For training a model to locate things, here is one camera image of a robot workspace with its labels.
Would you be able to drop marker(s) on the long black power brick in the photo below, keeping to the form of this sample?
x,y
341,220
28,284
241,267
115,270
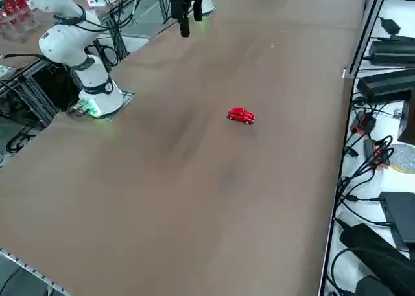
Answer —
x,y
386,85
392,53

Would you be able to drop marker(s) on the red storage crate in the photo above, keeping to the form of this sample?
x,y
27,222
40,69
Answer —
x,y
13,9

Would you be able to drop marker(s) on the black device with red lights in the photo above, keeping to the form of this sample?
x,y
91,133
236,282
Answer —
x,y
363,122

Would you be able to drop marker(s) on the small black power adapter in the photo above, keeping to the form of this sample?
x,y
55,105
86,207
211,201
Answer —
x,y
390,25

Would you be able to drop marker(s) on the red toy car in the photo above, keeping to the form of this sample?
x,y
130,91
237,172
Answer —
x,y
241,114

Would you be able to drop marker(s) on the silver round disc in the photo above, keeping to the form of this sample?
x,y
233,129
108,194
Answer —
x,y
404,158

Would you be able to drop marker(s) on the aluminium table frame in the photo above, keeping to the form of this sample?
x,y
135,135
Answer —
x,y
29,92

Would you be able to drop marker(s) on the flat black box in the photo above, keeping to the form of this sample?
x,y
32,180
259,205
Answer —
x,y
400,215

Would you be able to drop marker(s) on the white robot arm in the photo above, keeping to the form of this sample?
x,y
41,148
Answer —
x,y
209,3
65,40

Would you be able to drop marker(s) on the aluminium profile post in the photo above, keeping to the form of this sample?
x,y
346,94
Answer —
x,y
364,30

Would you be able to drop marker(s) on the aluminium profile rail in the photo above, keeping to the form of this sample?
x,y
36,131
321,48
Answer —
x,y
32,270

